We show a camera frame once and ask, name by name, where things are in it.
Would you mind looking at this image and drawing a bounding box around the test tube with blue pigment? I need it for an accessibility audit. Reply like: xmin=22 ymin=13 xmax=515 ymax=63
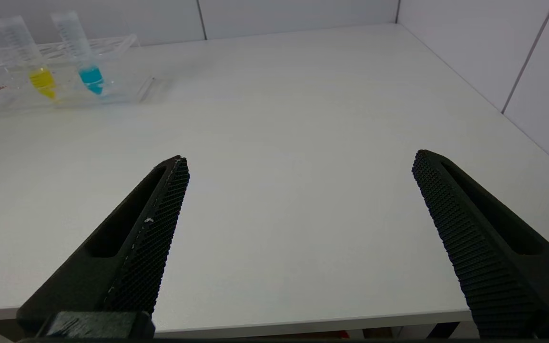
xmin=51 ymin=10 xmax=105 ymax=96

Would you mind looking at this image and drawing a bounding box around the clear acrylic test tube rack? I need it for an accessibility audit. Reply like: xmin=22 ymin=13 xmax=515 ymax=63
xmin=0 ymin=33 xmax=156 ymax=117

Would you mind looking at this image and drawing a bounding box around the test tube with yellow pigment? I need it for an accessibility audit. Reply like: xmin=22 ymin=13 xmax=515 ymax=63
xmin=0 ymin=15 xmax=59 ymax=101

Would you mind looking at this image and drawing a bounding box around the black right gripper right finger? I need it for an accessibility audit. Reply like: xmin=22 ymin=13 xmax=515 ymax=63
xmin=412 ymin=149 xmax=549 ymax=339

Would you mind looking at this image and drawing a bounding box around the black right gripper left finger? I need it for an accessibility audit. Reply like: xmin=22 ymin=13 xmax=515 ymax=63
xmin=16 ymin=155 xmax=190 ymax=334

